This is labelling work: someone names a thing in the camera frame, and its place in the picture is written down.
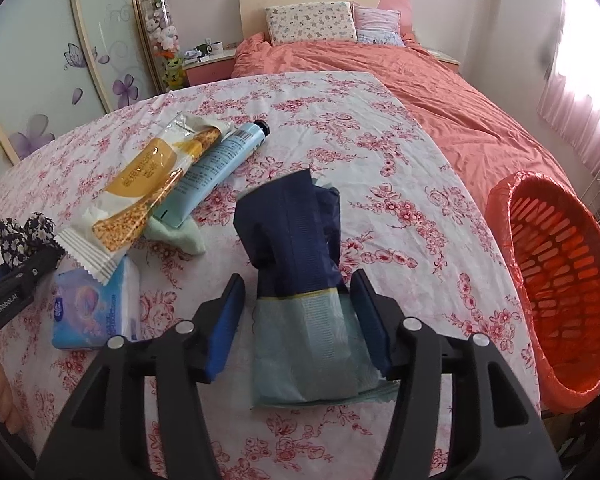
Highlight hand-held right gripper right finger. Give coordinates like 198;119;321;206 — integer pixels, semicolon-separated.
350;268;563;480

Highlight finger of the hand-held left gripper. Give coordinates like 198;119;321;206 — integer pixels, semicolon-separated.
0;247;65;303

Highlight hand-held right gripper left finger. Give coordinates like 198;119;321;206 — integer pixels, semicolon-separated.
35;273;247;480

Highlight black floral scrunchie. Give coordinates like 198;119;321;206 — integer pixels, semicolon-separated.
0;212;63;266

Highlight grey blue sock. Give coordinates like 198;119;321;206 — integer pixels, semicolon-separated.
233;169;396;411

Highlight orange plastic basket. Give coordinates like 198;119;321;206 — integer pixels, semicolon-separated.
484;170;600;415

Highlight blue tissue pack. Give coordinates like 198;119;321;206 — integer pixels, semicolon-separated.
51;256;141;351

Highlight pale green cloth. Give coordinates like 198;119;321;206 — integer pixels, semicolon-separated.
145;217;206;256

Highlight yellow snack wrapper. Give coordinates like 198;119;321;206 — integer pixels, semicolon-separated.
60;112;231;283

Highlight light blue tube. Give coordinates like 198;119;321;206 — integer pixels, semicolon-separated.
152;121;271;228

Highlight pink floral tablecloth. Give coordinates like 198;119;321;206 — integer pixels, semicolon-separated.
0;71;543;478

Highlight flower print sliding wardrobe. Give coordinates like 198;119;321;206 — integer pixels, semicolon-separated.
0;0;163;196

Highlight coral duvet bed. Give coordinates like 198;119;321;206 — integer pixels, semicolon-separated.
230;31;581;211

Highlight pink nightstand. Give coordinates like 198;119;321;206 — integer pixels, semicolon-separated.
422;47;462;73
182;50;238;87

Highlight clear cylinder of plush toys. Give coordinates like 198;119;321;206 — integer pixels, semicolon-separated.
141;0;188;92

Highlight pink striped pillow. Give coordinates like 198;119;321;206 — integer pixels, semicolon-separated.
352;6;406;48

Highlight floral print pillow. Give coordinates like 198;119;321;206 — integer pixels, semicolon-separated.
265;1;358;46

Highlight pink curtain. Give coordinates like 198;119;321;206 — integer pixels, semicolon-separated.
536;0;600;146

